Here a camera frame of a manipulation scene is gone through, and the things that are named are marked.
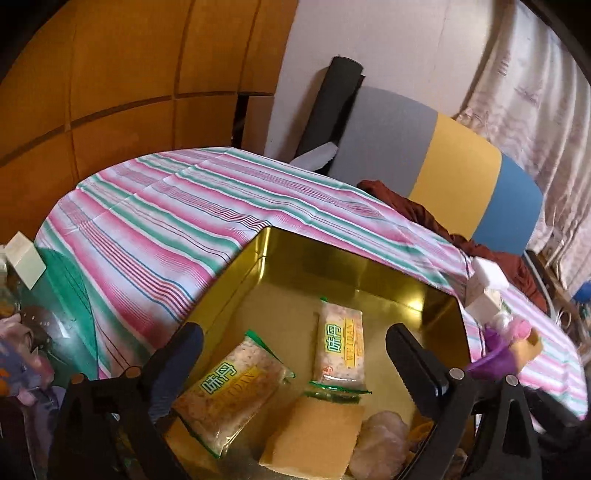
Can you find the Weidan cracker packet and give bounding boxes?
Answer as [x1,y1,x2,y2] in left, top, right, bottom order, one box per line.
[173,330,294,458]
[310,298,370,396]

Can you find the purple snack packet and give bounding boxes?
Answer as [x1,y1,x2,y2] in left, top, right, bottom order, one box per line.
[466,327,519,381]

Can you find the white foam block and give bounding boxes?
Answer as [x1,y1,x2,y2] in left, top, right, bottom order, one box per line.
[471,257,510,290]

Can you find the beige cardboard ointment box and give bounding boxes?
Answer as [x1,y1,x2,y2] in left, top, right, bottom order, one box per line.
[465,288,502,324]

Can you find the striped pink green tablecloth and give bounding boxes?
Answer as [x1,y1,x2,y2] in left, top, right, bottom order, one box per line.
[34,146,590,421]

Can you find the dark red cloth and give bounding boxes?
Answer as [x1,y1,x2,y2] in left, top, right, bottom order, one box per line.
[356,180,549,314]

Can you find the wooden side shelf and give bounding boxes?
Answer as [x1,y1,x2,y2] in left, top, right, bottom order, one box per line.
[523,250,588,334]

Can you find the blue item on shelf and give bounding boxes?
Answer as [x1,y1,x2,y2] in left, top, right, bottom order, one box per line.
[572,280,591,304]

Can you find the pale green paper box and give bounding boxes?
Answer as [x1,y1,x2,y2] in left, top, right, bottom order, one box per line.
[4,232,46,290]

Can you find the grey yellow blue chair back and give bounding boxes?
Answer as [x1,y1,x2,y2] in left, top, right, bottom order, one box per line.
[329,87,543,255]

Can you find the patterned beige curtain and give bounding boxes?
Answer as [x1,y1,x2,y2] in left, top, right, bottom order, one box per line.
[458,1,590,294]

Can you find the black rolled mat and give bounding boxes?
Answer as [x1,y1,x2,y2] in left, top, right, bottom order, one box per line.
[295,56,365,157]

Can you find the wooden wardrobe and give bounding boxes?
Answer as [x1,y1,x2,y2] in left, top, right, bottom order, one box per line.
[1,1,297,240]

